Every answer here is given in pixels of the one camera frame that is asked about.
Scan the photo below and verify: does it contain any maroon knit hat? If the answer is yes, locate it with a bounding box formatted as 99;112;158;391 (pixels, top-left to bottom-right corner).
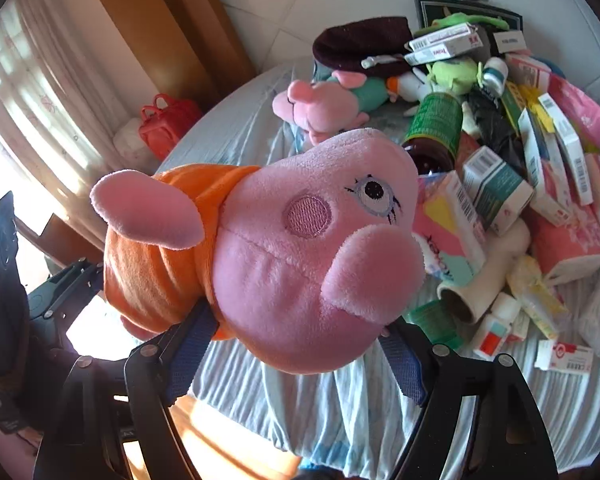
312;16;416;80

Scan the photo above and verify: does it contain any white plastic bag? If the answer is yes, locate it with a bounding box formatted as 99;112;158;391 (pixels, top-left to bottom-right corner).
112;119;153;161

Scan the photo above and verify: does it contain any white blue medicine box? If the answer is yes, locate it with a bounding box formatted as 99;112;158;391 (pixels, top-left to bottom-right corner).
537;92;595;206

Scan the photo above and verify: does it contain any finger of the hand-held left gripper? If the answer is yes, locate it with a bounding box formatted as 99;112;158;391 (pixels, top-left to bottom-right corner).
45;257;105;293
26;287;88;331

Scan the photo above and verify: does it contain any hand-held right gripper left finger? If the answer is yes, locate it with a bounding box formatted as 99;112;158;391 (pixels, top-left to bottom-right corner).
32;305;221;480

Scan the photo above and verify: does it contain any small green frog plush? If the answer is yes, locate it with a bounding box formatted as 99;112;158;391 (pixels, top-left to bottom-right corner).
425;57;481;96

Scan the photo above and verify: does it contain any small pig plush, teal dress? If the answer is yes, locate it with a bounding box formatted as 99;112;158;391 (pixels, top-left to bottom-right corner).
272;69;387;145

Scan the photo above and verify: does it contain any white box with red emblem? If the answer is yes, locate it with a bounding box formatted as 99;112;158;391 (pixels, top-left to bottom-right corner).
535;339;595;373

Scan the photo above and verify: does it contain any pink and white box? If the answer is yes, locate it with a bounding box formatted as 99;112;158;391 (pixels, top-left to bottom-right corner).
505;52;553;92

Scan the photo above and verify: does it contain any yellow plastic packet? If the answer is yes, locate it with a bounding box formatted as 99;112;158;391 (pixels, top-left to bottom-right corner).
505;255;571;341

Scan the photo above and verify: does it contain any wooden frame post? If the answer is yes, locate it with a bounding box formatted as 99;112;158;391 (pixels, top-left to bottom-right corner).
77;0;256;111

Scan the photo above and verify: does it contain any white and teal box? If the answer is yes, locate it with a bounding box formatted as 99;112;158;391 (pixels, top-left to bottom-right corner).
462;146;536;237

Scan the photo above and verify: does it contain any black plastic bag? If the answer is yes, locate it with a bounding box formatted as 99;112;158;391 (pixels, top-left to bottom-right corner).
462;87;528;176

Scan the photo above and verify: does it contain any sheer curtain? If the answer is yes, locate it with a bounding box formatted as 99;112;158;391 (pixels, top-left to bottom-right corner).
0;0;151;261

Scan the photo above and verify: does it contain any black case with latch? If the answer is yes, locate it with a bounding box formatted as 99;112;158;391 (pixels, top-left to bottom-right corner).
414;0;523;31

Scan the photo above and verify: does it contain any pink plastic packet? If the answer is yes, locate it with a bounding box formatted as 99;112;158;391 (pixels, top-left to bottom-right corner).
547;72;600;153

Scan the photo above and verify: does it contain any white plush with orange beak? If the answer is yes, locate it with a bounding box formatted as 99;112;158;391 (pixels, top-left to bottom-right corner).
386;67;431;106

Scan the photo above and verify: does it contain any white printed medicine box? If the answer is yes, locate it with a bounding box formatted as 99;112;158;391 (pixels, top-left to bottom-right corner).
405;42;473;67

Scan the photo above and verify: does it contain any brown bottle with green label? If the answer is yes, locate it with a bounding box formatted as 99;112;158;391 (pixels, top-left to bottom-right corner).
401;91;465;176

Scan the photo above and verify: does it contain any white bottle with red label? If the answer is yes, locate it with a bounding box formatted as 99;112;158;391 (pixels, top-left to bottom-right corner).
471;292;522;360

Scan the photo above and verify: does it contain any pink floral tissue pack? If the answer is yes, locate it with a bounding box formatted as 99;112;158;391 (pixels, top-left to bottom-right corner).
530;200;600;286

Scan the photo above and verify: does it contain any green and yellow box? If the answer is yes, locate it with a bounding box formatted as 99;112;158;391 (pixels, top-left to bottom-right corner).
500;82;531;133

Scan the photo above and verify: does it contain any pink multicolour barcode box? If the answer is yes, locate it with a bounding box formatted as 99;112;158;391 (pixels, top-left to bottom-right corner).
412;170;488;286

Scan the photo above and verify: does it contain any green crocodile plush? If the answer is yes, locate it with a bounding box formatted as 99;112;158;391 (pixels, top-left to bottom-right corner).
430;10;511;31

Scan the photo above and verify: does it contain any silver tube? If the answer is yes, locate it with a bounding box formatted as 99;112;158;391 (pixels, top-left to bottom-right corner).
361;52;406;70

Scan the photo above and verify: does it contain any white box with dark label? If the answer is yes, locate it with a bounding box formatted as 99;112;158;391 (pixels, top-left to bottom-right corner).
494;30;527;55

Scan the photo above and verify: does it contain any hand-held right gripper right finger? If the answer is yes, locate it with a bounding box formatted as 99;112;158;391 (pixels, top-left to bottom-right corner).
380;320;561;480

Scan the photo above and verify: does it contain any long white box, red end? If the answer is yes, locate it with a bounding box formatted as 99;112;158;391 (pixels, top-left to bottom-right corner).
412;22;482;51

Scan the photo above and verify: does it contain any red handbag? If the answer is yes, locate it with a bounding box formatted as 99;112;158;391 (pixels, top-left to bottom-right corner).
139;92;203;161

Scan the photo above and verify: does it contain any white cardboard tube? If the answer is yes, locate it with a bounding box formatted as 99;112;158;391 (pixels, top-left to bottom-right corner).
437;217;532;325

